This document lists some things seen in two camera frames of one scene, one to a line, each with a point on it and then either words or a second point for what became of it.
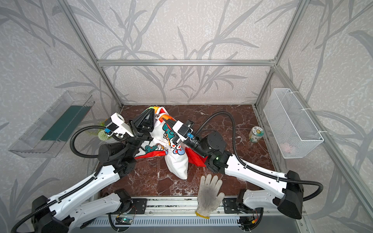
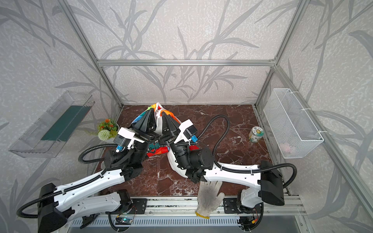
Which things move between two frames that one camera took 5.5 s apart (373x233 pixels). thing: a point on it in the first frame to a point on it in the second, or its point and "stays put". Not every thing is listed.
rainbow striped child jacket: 178,158 stays put
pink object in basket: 286,146 stays put
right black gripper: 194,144 to 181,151
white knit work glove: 207,199 stays put
